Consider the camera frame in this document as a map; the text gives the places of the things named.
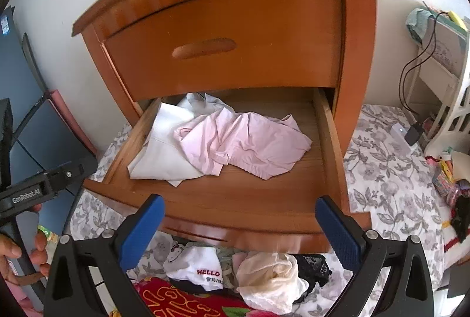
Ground black lace garment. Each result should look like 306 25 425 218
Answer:
294 253 331 304

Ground wooden drawer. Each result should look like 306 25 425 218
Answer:
84 88 350 253
105 0 342 100

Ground red patterned blanket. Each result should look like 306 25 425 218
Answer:
134 277 276 317

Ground cream lace garment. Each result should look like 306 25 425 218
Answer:
235 252 309 315

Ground grey floral blanket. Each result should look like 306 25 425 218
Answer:
69 103 449 317

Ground dark blue cabinet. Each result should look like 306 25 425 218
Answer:
0 4 100 237

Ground left hand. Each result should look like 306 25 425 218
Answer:
1 204 50 286

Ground colourful snack packets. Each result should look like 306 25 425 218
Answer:
425 151 470 244

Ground pink garment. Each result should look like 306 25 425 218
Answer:
174 108 312 180

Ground teal cloth on shelf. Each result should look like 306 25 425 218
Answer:
405 8 434 46

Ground wooden nightstand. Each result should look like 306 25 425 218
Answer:
73 0 377 149

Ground white folded garment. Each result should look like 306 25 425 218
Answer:
127 93 234 188

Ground white lattice shelf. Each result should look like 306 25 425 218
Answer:
402 9 469 156

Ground white power strip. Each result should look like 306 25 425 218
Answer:
390 123 419 156

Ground pink board by wall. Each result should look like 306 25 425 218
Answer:
48 90 98 156

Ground black power cable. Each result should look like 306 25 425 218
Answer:
397 1 451 123

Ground white hello kitty sock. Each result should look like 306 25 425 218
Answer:
163 244 223 291

